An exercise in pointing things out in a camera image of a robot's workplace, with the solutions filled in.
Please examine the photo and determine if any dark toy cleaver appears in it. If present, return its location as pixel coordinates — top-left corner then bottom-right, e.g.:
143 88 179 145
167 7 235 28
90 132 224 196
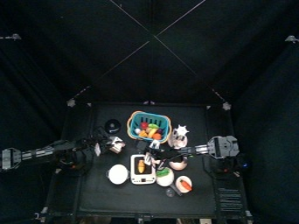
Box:
135 140 155 155

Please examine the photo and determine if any small white round plate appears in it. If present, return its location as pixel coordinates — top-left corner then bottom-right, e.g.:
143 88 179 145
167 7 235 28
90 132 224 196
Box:
174 175 194 194

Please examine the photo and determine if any green toy vegetable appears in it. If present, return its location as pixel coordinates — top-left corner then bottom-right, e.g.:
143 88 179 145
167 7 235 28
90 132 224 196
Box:
155 169 171 178

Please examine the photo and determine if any white oval plate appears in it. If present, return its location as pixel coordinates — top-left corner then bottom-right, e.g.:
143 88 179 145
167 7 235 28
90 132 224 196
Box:
155 167 175 188

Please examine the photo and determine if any white toy tray appliance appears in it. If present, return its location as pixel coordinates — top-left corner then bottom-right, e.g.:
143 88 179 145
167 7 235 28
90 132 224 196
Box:
130 154 158 186

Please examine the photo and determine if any pink toy bowl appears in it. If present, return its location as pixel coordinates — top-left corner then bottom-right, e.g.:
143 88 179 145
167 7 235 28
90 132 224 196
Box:
168 157 190 172

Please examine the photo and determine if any white printed table label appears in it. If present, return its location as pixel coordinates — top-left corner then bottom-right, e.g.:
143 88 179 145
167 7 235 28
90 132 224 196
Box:
216 187 243 214

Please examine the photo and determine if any orange toy carrot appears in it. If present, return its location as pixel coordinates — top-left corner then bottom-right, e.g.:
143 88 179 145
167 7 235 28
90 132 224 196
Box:
179 179 192 192

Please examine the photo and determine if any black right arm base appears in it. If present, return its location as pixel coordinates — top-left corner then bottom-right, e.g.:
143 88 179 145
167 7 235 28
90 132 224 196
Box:
211 153 251 179

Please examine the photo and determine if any clear ladle with black handle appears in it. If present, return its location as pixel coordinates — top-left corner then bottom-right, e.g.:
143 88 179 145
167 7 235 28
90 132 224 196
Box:
164 184 183 198

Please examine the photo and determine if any black round bowl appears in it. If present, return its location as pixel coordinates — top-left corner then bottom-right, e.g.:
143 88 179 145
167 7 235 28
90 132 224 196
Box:
104 118 123 135

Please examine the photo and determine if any teal basket with orange rim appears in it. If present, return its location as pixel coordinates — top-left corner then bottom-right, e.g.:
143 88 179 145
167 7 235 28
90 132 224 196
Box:
126 110 174 144

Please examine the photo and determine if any yellow toy corn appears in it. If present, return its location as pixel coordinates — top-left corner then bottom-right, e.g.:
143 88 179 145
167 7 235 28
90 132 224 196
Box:
136 159 146 174

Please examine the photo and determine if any white spiky toy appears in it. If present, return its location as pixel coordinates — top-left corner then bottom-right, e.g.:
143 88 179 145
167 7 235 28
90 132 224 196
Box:
174 124 191 137

